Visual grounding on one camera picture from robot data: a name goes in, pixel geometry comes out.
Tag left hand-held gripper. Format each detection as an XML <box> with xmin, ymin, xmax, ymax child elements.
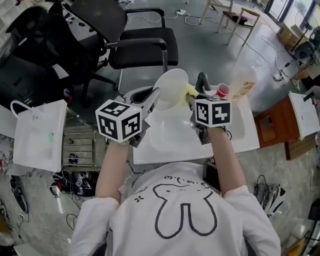
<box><xmin>95</xmin><ymin>87</ymin><xmax>161</xmax><ymax>149</ymax></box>

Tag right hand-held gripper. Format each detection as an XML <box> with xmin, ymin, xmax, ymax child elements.
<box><xmin>185</xmin><ymin>92</ymin><xmax>233</xmax><ymax>146</ymax></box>

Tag white plate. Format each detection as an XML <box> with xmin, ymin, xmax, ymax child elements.
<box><xmin>152</xmin><ymin>68</ymin><xmax>190</xmax><ymax>111</ymax></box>

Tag person's left forearm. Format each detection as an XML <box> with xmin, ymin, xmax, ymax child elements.
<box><xmin>94</xmin><ymin>139</ymin><xmax>131</xmax><ymax>204</ymax></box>

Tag person's right forearm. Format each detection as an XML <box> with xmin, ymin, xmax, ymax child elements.
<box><xmin>208</xmin><ymin>126</ymin><xmax>248</xmax><ymax>199</ymax></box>

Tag black faucet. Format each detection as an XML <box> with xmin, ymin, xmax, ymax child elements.
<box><xmin>195</xmin><ymin>72</ymin><xmax>213</xmax><ymax>95</ymax></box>

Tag red plastic cup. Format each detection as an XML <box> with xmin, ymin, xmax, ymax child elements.
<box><xmin>215</xmin><ymin>83</ymin><xmax>231</xmax><ymax>99</ymax></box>

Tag large white sink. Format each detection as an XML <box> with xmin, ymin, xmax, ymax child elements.
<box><xmin>132</xmin><ymin>85</ymin><xmax>261</xmax><ymax>166</ymax></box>

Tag clear bottle with orange label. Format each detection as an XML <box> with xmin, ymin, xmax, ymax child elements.
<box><xmin>228</xmin><ymin>60</ymin><xmax>259</xmax><ymax>101</ymax></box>

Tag black chair with armrests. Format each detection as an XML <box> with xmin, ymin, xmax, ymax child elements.
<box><xmin>69</xmin><ymin>0</ymin><xmax>180</xmax><ymax>91</ymax></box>

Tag black box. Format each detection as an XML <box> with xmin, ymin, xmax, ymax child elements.
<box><xmin>202</xmin><ymin>159</ymin><xmax>223</xmax><ymax>193</ymax></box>

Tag brown wooden cabinet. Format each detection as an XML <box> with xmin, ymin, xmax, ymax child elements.
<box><xmin>253</xmin><ymin>95</ymin><xmax>317</xmax><ymax>161</ymax></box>

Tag light wooden chair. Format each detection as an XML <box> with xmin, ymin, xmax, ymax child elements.
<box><xmin>217</xmin><ymin>7</ymin><xmax>261</xmax><ymax>47</ymax></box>

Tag white sheet of paper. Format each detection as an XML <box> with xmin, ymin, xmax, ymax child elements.
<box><xmin>50</xmin><ymin>63</ymin><xmax>70</xmax><ymax>80</ymax></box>

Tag black device with printed tag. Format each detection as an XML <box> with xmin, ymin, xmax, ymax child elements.
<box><xmin>70</xmin><ymin>171</ymin><xmax>97</xmax><ymax>197</ymax></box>

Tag black mesh office chair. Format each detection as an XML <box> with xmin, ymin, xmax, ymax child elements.
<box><xmin>0</xmin><ymin>5</ymin><xmax>119</xmax><ymax>109</ymax></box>

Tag cardboard box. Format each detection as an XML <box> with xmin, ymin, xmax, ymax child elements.
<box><xmin>276</xmin><ymin>22</ymin><xmax>309</xmax><ymax>50</ymax></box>

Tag person's white printed shirt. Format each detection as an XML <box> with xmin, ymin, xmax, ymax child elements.
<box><xmin>69</xmin><ymin>161</ymin><xmax>282</xmax><ymax>256</ymax></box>

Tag small white sink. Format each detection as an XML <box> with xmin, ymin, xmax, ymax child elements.
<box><xmin>12</xmin><ymin>99</ymin><xmax>68</xmax><ymax>173</ymax></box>

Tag white and black helmet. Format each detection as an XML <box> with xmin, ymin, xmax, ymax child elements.
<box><xmin>259</xmin><ymin>183</ymin><xmax>287</xmax><ymax>219</ymax></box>

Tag white curved tube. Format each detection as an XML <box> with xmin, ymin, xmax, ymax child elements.
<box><xmin>10</xmin><ymin>99</ymin><xmax>34</xmax><ymax>119</ymax></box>

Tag metal wire rack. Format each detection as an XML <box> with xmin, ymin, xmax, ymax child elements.
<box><xmin>61</xmin><ymin>117</ymin><xmax>98</xmax><ymax>172</ymax></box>

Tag light wooden table frame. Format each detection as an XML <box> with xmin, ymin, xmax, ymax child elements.
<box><xmin>199</xmin><ymin>0</ymin><xmax>235</xmax><ymax>25</ymax></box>

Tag black cable bundle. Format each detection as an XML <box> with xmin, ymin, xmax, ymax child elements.
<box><xmin>253</xmin><ymin>174</ymin><xmax>270</xmax><ymax>204</ymax></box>

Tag white handle tool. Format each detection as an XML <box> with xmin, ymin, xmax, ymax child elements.
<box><xmin>49</xmin><ymin>182</ymin><xmax>64</xmax><ymax>215</ymax></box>

